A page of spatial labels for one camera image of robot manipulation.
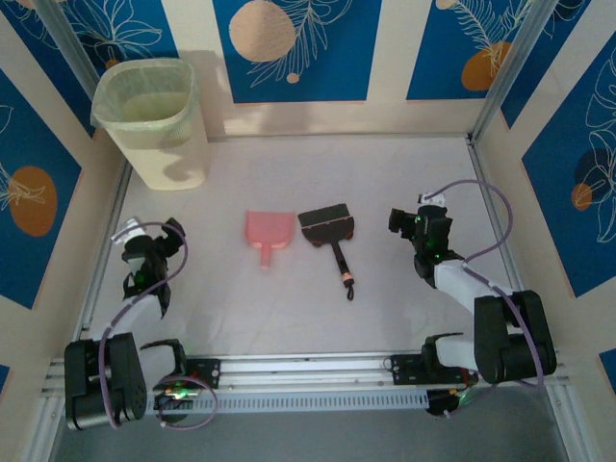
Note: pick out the black hand brush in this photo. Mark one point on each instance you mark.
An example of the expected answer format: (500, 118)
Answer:
(329, 223)

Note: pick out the pink plastic dustpan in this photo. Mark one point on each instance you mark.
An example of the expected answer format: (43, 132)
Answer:
(269, 228)

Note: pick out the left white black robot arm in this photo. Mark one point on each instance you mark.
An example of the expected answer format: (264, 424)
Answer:
(120, 375)

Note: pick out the cream plastic trash bin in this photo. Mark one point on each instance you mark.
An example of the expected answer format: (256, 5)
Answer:
(168, 163)

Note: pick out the green translucent bin liner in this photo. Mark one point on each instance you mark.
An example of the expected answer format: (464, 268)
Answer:
(144, 72)

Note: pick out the aluminium table edge rail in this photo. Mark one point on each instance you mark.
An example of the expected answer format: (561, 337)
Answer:
(491, 192)
(108, 216)

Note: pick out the wide aluminium base rail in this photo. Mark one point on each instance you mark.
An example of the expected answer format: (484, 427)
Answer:
(298, 373)

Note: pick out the aluminium frame post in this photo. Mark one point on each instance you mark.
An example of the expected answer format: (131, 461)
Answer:
(505, 72)

